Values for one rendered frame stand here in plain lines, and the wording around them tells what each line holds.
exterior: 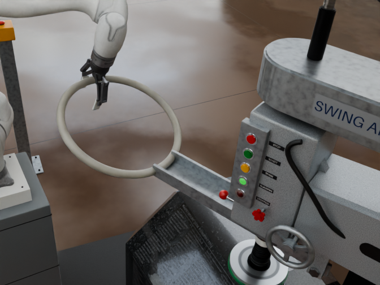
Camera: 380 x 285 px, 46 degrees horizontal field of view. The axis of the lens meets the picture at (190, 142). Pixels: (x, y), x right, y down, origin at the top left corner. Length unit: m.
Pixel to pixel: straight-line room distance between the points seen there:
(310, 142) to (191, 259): 0.85
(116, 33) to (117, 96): 2.57
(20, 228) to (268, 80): 1.28
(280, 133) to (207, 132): 2.60
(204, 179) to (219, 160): 1.82
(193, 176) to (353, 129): 0.74
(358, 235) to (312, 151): 0.26
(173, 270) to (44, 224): 0.59
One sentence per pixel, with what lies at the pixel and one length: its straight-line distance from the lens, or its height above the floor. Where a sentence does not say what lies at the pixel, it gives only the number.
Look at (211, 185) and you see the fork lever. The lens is 1.65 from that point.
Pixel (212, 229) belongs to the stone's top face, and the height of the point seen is 0.83.
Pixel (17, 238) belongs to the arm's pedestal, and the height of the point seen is 0.66.
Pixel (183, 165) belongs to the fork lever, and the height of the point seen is 1.09.
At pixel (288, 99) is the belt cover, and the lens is 1.14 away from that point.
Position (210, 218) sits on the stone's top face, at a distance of 1.89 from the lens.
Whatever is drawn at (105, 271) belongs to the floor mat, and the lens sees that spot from 2.72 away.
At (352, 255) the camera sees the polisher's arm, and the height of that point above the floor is 1.24.
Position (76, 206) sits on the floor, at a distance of 3.10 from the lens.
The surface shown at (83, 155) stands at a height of 1.19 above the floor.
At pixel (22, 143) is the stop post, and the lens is 3.27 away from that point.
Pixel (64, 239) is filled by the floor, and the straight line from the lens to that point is 2.92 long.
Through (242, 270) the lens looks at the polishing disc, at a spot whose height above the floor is 0.88.
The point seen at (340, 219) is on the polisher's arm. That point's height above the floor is 1.34.
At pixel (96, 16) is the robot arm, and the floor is 1.52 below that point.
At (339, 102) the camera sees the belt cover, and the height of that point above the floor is 1.67.
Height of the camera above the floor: 2.19
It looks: 37 degrees down
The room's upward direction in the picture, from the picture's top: 6 degrees clockwise
